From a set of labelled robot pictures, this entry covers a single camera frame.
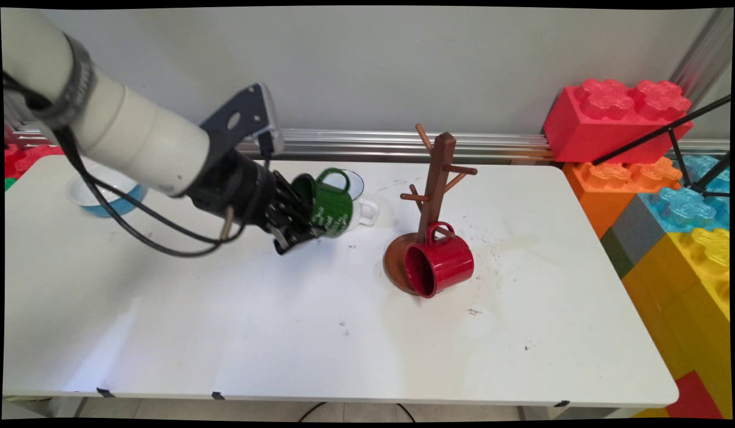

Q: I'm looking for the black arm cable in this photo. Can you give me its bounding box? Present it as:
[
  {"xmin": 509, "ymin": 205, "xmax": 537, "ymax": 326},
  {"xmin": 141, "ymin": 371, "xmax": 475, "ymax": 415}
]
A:
[{"xmin": 4, "ymin": 71, "xmax": 252, "ymax": 258}]

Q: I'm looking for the red giant toy brick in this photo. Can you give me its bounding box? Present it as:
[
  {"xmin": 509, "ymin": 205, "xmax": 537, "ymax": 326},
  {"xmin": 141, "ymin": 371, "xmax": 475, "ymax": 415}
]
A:
[{"xmin": 542, "ymin": 78, "xmax": 695, "ymax": 164}]

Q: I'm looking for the white bowl blue outside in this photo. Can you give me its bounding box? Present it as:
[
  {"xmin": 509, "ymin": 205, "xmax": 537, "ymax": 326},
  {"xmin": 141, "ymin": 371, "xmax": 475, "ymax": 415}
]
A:
[{"xmin": 68, "ymin": 163, "xmax": 148, "ymax": 218}]

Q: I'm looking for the black velcro strap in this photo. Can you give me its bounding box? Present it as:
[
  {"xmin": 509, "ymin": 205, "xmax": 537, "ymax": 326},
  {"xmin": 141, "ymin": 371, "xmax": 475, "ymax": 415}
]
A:
[{"xmin": 46, "ymin": 36, "xmax": 97, "ymax": 128}]

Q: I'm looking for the black tripod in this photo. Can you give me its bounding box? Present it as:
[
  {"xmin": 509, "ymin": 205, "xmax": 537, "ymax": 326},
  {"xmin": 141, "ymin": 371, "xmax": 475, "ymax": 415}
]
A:
[{"xmin": 592, "ymin": 94, "xmax": 731, "ymax": 198}]

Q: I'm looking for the aluminium post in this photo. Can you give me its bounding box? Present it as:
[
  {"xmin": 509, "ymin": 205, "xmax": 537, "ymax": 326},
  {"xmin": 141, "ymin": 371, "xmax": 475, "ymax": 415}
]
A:
[{"xmin": 670, "ymin": 9, "xmax": 733, "ymax": 108}]

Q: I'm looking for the green enamel mug white print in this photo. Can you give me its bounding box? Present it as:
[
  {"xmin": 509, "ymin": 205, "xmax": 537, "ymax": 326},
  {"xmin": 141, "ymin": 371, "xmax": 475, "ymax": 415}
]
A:
[{"xmin": 293, "ymin": 168, "xmax": 356, "ymax": 238}]

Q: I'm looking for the blue giant toy brick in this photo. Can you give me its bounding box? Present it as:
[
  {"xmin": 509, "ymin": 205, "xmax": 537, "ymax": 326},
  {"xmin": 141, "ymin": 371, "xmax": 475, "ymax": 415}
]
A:
[{"xmin": 638, "ymin": 153, "xmax": 730, "ymax": 234}]

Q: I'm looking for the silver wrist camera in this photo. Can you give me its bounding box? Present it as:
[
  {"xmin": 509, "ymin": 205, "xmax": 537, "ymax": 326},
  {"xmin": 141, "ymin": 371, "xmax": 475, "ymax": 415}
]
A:
[{"xmin": 257, "ymin": 83, "xmax": 285, "ymax": 158}]

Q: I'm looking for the dark grey camera bracket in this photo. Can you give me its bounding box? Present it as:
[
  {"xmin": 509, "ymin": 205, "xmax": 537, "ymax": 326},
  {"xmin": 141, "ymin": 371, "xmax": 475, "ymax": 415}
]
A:
[{"xmin": 200, "ymin": 83, "xmax": 270, "ymax": 158}]

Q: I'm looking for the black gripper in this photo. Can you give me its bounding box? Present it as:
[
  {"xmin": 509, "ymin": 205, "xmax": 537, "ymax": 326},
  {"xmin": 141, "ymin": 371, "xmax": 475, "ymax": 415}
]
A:
[{"xmin": 189, "ymin": 149, "xmax": 326, "ymax": 256}]

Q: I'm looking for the small red toy brick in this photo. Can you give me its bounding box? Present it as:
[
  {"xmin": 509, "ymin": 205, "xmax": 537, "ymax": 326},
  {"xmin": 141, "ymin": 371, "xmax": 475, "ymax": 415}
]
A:
[{"xmin": 5, "ymin": 143, "xmax": 65, "ymax": 179}]

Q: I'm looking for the brown wooden mug tree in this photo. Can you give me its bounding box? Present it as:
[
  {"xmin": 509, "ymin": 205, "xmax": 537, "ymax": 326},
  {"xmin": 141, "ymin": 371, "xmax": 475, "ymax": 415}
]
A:
[{"xmin": 384, "ymin": 124, "xmax": 478, "ymax": 296}]

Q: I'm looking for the aluminium rail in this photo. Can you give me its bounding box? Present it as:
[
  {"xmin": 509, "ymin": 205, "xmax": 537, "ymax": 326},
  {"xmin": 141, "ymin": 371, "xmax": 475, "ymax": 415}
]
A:
[{"xmin": 8, "ymin": 124, "xmax": 730, "ymax": 164}]

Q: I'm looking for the yellow giant toy brick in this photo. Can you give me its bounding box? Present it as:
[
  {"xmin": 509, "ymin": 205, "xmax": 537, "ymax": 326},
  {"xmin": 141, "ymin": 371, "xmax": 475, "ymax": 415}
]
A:
[{"xmin": 620, "ymin": 227, "xmax": 731, "ymax": 417}]

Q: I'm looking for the black floor cable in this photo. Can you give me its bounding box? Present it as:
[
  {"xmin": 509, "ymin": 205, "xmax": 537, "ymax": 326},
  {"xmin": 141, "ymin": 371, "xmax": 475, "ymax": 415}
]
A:
[{"xmin": 299, "ymin": 402, "xmax": 417, "ymax": 423}]

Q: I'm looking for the red enamel mug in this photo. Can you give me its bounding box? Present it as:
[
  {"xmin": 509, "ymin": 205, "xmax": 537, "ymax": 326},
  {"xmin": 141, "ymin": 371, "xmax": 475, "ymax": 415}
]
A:
[{"xmin": 404, "ymin": 222, "xmax": 475, "ymax": 299}]

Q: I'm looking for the orange giant toy brick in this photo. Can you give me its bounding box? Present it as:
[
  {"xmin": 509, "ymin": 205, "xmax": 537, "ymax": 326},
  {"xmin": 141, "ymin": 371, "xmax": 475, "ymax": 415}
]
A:
[{"xmin": 562, "ymin": 156, "xmax": 684, "ymax": 240}]

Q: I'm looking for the grey giant toy brick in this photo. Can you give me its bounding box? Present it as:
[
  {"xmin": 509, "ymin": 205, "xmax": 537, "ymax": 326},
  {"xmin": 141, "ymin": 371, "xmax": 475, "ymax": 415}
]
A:
[{"xmin": 600, "ymin": 193, "xmax": 671, "ymax": 280}]

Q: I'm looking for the red flat toy brick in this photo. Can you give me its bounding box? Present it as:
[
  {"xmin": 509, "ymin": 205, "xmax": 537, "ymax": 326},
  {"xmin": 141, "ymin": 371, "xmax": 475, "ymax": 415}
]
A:
[{"xmin": 666, "ymin": 370, "xmax": 724, "ymax": 420}]

